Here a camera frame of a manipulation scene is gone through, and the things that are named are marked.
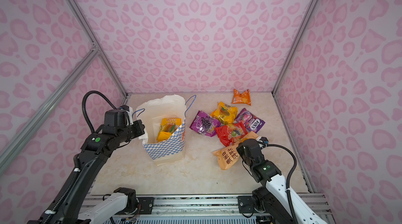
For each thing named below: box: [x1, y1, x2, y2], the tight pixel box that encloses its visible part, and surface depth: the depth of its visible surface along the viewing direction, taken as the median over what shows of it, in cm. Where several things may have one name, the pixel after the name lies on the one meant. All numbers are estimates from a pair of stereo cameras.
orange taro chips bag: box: [213, 130, 259, 171], surface depth 78 cm
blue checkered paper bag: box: [132, 94, 197, 166], surface depth 82 cm
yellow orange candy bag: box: [210, 101, 239, 125], surface depth 102 cm
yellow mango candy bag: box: [156, 117, 182, 142], surface depth 96 cm
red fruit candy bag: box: [214, 121, 249, 148], surface depth 94 cm
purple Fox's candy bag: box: [235, 107, 266, 134], surface depth 103 cm
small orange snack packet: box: [231, 88, 252, 106], surface depth 115 cm
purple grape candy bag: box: [189, 110, 222, 138], surface depth 97 cm
